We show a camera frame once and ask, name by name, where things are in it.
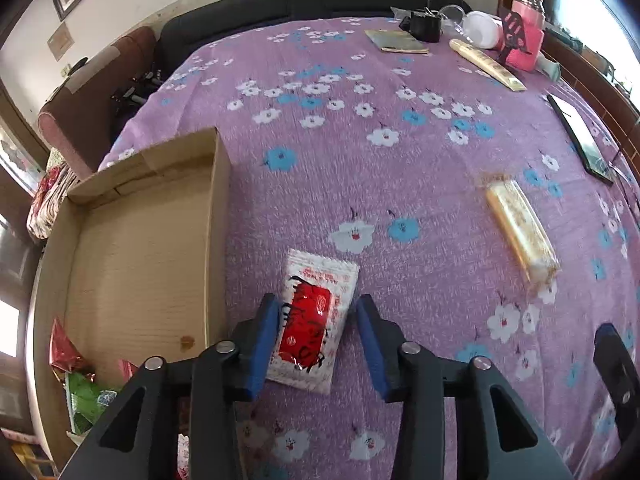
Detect brown armchair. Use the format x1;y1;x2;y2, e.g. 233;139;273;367
37;26;158;176

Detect golden snack bar packet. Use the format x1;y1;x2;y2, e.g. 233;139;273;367
481;172;561;286

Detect black sofa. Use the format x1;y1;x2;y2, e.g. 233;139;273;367
150;0;463;76

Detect thin booklet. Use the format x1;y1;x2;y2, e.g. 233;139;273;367
365;28;431;55

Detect long yellow tube pack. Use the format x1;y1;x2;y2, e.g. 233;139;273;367
448;38;528;92

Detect pink bottle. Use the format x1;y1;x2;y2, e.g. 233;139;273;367
497;0;547;72

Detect pale green cup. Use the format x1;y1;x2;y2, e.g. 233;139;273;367
537;55;562;81

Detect clear plastic bag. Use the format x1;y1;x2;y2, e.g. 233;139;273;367
390;4;471;26

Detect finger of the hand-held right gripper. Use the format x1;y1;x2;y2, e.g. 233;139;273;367
593;323;640;446

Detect black pouch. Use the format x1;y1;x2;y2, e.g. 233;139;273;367
400;7;443;43

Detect spare black grippers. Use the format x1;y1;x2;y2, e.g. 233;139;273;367
110;67;163;106

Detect pink white snack packet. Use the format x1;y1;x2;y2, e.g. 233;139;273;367
175;395;193;480

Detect white red snack packet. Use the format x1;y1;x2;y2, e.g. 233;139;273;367
265;249;360;395

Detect green snack packet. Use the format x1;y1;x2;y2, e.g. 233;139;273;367
65;372;121;436

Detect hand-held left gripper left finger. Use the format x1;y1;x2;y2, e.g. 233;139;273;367
60;292;281;480

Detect white jar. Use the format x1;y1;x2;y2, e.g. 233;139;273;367
462;10;505;51

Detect black tablet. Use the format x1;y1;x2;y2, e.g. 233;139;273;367
546;93;616;187

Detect small wall plaque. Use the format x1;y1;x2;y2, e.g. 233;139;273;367
47;25;76;57

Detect patterned blanket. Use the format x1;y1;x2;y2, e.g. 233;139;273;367
27;165;78;241

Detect wooden glass door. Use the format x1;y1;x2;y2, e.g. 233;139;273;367
0;80;56;441

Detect shallow cardboard box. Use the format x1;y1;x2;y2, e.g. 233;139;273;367
27;127;233;471

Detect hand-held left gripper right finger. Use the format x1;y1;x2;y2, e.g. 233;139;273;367
355;294;576;480

